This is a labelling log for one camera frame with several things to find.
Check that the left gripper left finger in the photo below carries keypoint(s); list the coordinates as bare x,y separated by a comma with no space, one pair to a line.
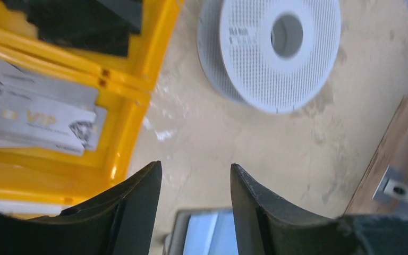
119,220

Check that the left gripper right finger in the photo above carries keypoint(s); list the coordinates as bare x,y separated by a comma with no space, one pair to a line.
266,223

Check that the grey card holder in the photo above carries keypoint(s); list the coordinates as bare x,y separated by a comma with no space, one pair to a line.
202,231

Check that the silver VIP credit card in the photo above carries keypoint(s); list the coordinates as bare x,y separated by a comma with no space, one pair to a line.
63,124

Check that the white filament spool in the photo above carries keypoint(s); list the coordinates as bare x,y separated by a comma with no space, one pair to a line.
274,56

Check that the white cards in yellow bin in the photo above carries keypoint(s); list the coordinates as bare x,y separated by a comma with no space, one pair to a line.
61,90

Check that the brown wooden board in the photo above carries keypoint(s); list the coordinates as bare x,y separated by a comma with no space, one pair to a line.
392,151

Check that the black item in bin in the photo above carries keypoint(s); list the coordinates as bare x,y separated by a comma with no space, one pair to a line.
97,26

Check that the yellow plastic bin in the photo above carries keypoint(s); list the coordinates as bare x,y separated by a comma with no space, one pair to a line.
125,86

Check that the metal mounting bracket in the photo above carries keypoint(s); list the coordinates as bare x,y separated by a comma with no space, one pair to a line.
391,186

